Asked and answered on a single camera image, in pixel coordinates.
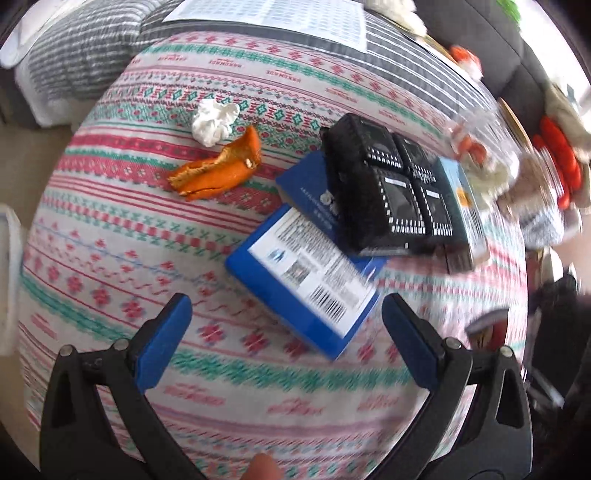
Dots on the orange peel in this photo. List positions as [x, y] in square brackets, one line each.
[209, 177]

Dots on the white printed paper sheet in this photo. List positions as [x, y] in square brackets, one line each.
[342, 22]

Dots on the dark grey sofa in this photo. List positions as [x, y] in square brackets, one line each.
[511, 70]

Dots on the blue book with barcode label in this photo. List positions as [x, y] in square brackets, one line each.
[321, 295]

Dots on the white plush toy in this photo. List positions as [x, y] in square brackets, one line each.
[402, 12]

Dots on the light blue drink carton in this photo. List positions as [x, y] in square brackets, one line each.
[468, 248]

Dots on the grey striped quilt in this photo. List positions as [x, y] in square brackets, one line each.
[75, 60]

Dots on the left hand thumb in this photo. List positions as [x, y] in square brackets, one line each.
[262, 467]

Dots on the glass jar with wooden lid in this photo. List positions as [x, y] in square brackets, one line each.
[487, 152]

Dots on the crumpled white tissue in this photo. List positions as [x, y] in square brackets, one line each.
[212, 122]

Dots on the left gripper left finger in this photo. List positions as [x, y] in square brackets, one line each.
[76, 437]

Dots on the plastic jar of seeds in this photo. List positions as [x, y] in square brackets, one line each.
[532, 201]

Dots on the dark blue book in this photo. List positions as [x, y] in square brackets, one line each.
[305, 186]

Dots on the patterned red green tablecloth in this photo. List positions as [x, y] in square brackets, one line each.
[111, 243]

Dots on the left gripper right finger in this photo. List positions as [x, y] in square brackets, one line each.
[475, 422]

